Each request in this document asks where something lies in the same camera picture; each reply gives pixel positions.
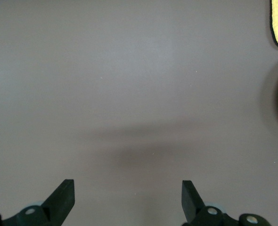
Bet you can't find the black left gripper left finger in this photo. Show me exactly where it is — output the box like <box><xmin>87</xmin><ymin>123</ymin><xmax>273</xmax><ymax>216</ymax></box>
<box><xmin>0</xmin><ymin>179</ymin><xmax>75</xmax><ymax>226</ymax></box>

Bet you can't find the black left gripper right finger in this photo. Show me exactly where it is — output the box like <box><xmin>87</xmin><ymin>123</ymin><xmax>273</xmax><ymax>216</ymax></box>
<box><xmin>181</xmin><ymin>180</ymin><xmax>271</xmax><ymax>226</ymax></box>

